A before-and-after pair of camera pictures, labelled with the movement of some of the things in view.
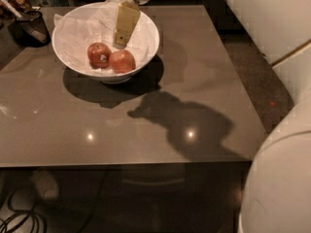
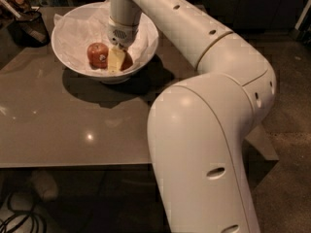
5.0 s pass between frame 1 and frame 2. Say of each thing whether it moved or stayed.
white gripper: moved
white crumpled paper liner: stayed
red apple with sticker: stayed
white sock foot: stayed
